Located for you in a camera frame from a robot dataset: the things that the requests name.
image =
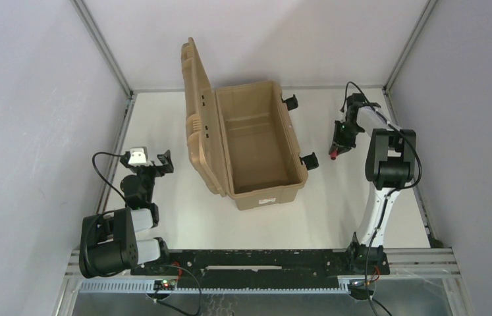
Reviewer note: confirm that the aluminium frame post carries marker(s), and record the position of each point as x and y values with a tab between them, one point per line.
103	47
410	43

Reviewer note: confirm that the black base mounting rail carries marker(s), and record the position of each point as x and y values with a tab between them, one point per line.
264	268

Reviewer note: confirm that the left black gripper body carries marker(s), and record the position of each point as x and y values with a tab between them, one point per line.
158	166

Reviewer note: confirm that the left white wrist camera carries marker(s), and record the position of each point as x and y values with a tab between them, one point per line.
138	156

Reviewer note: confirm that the control board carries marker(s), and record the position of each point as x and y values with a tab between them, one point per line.
164	285
360	284

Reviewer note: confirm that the right aluminium frame post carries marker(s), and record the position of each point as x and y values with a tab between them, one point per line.
410	43

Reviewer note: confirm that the left control board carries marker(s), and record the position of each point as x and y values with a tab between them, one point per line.
164	285

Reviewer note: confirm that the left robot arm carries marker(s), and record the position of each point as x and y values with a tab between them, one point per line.
109	244

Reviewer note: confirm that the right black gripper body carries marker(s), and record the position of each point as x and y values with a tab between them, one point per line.
342	142

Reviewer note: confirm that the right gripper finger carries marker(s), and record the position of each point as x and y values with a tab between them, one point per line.
332	149
343	149

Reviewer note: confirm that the tan plastic storage bin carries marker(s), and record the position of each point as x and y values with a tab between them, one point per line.
240	139

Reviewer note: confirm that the black bin latch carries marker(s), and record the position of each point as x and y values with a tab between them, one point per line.
310	161
291	103

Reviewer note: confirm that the left aluminium frame post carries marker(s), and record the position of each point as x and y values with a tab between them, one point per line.
103	47

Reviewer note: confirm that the lower black bin latch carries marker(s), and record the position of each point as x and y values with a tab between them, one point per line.
310	161

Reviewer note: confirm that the upper black bin latch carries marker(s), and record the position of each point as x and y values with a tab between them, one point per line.
291	103

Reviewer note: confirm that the red black screwdriver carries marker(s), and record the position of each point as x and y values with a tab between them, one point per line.
334	157

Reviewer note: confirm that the slotted grey cable duct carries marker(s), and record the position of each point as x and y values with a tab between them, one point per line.
129	286

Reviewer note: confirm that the right control board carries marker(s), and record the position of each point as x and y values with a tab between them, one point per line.
360	284

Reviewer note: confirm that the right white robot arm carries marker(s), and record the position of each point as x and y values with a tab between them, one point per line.
389	168

